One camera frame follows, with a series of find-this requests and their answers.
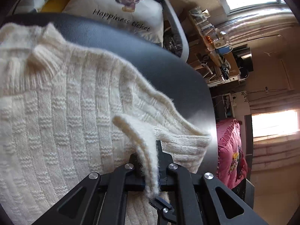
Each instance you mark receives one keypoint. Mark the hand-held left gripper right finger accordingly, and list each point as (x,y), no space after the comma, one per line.
(165,168)

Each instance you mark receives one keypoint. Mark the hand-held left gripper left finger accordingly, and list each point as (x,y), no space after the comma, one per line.
(133,161)

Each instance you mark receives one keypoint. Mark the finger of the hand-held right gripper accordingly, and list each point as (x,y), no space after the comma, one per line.
(161,204)

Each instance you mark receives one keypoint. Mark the cream knitted sweater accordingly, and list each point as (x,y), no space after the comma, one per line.
(70,110)

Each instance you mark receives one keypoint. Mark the pink bedding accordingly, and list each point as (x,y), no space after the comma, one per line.
(227,150)

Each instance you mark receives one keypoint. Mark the white storage unit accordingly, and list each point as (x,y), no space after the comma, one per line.
(241,105)

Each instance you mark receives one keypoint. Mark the wooden cabinet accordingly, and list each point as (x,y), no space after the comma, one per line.
(233,76)

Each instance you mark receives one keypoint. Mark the small bright window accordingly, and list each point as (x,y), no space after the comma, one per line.
(274,124)

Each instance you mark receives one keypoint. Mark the wooden desk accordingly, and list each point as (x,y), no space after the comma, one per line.
(204,45)

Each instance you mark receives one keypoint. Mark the blue chair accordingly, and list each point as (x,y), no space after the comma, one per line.
(222,49)

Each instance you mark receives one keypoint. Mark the black monitor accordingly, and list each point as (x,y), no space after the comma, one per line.
(243,56)

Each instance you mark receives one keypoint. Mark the grey yellow blue sofa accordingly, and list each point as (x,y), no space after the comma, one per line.
(174,28)

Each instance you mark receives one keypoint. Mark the row of clear jars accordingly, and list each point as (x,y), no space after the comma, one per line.
(201,21)

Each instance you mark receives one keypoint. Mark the white deer print pillow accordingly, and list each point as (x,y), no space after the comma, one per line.
(105,11)

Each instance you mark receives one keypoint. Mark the patterned beige curtain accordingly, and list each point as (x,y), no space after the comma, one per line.
(257,28)

